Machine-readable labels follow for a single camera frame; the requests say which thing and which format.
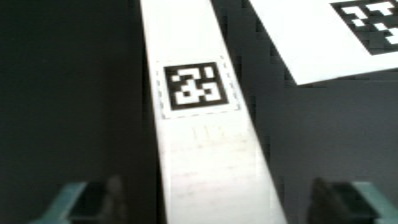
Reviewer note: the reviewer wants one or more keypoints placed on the fiducial marker sheet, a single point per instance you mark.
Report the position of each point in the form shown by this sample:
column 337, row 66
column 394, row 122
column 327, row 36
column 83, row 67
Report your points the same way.
column 334, row 36

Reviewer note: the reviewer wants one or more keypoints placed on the white desk leg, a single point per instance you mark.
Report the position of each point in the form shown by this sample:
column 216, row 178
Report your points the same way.
column 218, row 189

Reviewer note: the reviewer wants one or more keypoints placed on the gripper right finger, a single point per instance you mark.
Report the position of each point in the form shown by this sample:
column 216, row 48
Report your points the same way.
column 348, row 203

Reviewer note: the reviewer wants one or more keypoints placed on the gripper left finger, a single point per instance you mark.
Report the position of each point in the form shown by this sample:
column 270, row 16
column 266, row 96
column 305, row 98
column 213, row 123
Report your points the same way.
column 88, row 203

